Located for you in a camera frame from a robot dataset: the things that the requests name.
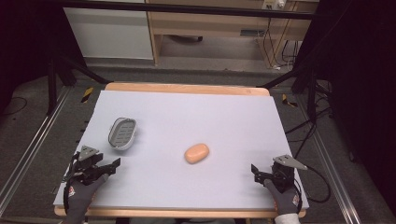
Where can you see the wooden desk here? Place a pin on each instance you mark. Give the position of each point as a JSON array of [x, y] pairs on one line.
[[211, 25]]

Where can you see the yellow black floor tape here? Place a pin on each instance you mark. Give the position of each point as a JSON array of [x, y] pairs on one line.
[[87, 94], [289, 101]]

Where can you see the aluminium floor rail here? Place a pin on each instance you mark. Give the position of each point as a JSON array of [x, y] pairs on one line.
[[333, 174], [34, 146]]

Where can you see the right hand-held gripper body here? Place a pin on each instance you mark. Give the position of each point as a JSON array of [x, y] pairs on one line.
[[284, 175]]

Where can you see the black metal crossbar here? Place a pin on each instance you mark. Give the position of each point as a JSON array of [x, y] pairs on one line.
[[186, 8]]

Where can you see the black curtain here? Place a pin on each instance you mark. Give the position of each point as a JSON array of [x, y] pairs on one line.
[[28, 40], [364, 77]]

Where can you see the orange bread roll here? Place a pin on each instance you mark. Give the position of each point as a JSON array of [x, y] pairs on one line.
[[196, 153]]

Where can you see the person's right hand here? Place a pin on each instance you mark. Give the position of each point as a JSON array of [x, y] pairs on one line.
[[286, 200]]

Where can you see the white cabinet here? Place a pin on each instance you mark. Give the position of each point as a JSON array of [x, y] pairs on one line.
[[109, 34]]

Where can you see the wooden table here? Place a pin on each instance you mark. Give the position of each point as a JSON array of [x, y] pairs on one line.
[[186, 88]]

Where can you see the white power strip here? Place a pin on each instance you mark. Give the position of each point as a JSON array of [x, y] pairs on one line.
[[274, 3]]

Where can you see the grey soap dish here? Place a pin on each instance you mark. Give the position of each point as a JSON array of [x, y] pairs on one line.
[[122, 133]]

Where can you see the black metal stand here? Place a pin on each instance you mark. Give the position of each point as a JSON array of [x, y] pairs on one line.
[[52, 84], [311, 93]]

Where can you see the white table mat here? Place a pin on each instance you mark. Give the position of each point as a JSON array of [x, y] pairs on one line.
[[193, 118]]

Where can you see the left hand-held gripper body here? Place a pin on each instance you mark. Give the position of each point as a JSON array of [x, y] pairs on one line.
[[84, 168]]

